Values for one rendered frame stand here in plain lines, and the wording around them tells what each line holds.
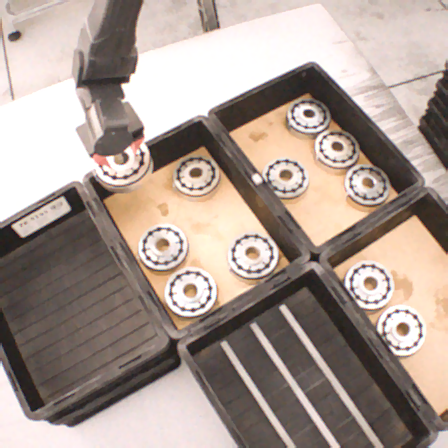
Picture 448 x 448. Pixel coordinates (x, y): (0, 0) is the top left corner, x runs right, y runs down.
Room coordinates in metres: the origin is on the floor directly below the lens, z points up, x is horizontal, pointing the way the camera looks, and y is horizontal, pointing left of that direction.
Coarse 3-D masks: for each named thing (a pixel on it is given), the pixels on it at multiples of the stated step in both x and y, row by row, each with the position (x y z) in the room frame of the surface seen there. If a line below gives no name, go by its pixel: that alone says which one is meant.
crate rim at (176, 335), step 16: (176, 128) 0.65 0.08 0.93; (208, 128) 0.64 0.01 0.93; (144, 144) 0.62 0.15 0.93; (224, 144) 0.60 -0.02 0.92; (240, 160) 0.56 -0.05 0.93; (256, 192) 0.48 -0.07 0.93; (96, 208) 0.47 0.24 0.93; (272, 208) 0.44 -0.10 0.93; (112, 224) 0.43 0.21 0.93; (288, 224) 0.41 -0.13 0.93; (128, 256) 0.37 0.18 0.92; (304, 256) 0.34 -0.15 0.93; (288, 272) 0.31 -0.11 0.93; (144, 288) 0.30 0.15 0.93; (256, 288) 0.29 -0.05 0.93; (224, 304) 0.26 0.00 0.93; (160, 320) 0.24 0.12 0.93; (208, 320) 0.23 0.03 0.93; (176, 336) 0.21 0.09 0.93
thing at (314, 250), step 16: (304, 64) 0.81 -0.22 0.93; (272, 80) 0.77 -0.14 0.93; (240, 96) 0.73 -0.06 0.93; (208, 112) 0.69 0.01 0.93; (224, 128) 0.64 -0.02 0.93; (400, 160) 0.54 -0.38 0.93; (416, 176) 0.49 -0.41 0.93; (272, 192) 0.48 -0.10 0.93; (384, 208) 0.42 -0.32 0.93; (352, 224) 0.40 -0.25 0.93; (304, 240) 0.37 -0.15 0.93; (336, 240) 0.37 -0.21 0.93
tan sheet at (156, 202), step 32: (160, 192) 0.55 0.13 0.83; (224, 192) 0.54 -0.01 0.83; (128, 224) 0.48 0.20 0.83; (192, 224) 0.47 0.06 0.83; (224, 224) 0.46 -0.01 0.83; (256, 224) 0.46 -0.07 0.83; (192, 256) 0.40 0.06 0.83; (224, 256) 0.39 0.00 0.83; (256, 256) 0.39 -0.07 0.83; (160, 288) 0.33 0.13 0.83; (224, 288) 0.32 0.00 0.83
